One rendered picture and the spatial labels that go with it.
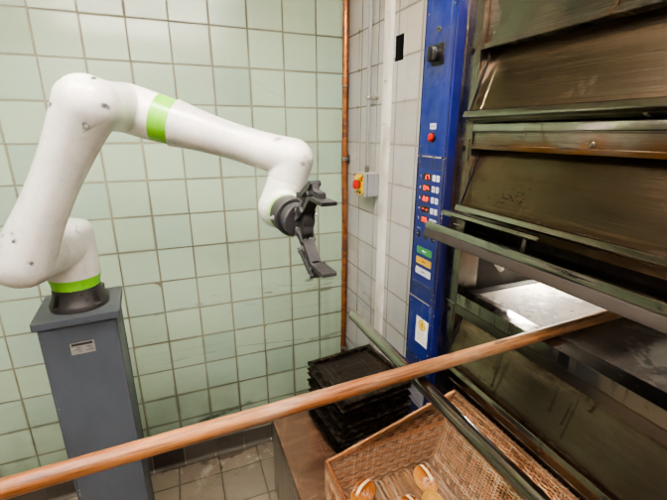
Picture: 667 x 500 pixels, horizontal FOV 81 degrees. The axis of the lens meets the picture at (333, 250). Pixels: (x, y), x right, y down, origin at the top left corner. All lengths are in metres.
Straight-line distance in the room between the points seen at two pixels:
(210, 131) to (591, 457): 1.16
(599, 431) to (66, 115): 1.31
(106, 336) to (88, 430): 0.30
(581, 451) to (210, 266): 1.54
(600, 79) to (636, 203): 0.25
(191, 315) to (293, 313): 0.51
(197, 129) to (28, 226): 0.42
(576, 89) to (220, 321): 1.70
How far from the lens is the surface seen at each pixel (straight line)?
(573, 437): 1.16
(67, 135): 0.98
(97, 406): 1.41
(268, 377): 2.27
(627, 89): 0.94
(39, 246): 1.09
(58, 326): 1.28
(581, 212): 0.99
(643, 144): 0.94
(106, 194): 1.87
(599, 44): 1.04
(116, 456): 0.76
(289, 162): 0.99
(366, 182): 1.67
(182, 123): 1.05
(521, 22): 1.19
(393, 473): 1.50
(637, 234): 0.92
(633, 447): 1.10
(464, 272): 1.32
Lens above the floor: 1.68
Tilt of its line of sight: 17 degrees down
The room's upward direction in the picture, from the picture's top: straight up
